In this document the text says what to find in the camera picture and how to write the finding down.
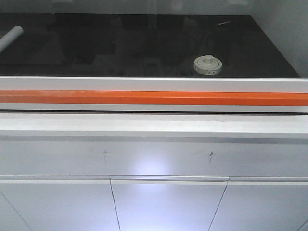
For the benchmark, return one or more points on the white paper roll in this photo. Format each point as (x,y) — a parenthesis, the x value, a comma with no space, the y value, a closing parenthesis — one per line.
(10,37)

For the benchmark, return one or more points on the white fume hood sash frame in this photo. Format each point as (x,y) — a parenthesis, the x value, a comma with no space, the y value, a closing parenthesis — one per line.
(154,84)

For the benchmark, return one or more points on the glass jar with white lid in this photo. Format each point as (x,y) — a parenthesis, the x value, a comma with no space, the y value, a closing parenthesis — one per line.
(207,65)

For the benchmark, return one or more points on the orange sash handle bar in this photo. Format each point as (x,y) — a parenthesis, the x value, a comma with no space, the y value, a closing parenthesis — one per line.
(154,97)

